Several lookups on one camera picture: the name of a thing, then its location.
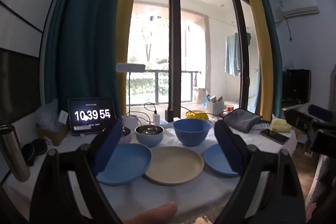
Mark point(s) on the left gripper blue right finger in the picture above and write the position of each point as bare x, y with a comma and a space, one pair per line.
231, 144

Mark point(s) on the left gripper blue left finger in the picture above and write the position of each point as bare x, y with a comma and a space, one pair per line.
104, 144

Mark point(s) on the pink steel bowl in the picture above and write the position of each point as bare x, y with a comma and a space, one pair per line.
125, 137

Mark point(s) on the blue plate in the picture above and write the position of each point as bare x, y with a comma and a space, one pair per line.
127, 163
217, 161

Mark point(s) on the light blue steel bowl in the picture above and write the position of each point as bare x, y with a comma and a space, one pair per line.
149, 135

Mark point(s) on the large blue bowl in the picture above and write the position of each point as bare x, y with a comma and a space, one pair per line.
191, 132

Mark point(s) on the beige plate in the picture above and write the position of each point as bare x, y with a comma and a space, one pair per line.
174, 165

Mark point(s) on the person's hand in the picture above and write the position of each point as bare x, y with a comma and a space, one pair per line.
160, 215

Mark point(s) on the grey folded towel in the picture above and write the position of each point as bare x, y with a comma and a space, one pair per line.
242, 120

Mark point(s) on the black tablet showing clock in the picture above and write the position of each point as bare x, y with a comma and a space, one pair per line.
90, 115

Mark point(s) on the red yellow jar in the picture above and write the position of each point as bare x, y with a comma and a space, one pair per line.
230, 108

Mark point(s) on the yellow tissue pack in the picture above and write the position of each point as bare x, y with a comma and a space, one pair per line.
280, 125

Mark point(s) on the white storage basket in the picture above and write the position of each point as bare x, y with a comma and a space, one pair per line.
215, 108

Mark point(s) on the black smartphone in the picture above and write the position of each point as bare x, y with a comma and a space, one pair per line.
274, 136

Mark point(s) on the black monitor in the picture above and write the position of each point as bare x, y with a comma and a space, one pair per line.
296, 87

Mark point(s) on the white phone charger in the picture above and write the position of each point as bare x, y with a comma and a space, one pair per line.
156, 118

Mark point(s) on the yellow wet wipes pack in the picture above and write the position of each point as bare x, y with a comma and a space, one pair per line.
196, 114

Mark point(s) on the cardboard box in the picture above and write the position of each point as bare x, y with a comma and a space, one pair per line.
55, 138

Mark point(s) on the white lace tablecloth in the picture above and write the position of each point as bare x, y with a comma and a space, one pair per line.
208, 189

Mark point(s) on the white power strip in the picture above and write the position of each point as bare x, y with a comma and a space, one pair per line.
166, 124

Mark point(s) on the black power adapter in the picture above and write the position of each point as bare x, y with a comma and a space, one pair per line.
169, 115

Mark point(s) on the hanging blue clothes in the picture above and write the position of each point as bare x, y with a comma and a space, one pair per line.
233, 59

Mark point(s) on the teal curtain left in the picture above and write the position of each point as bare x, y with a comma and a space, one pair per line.
80, 52

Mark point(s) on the steel thermos bottle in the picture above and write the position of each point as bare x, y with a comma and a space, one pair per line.
11, 151

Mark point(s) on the white air conditioner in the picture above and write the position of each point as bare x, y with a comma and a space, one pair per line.
293, 8

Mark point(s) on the yellow curtain right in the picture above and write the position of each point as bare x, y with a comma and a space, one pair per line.
266, 60

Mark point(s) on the yellow curtain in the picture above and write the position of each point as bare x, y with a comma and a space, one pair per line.
123, 18
266, 60

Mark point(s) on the yellow curtain left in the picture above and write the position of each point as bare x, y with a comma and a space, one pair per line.
123, 18

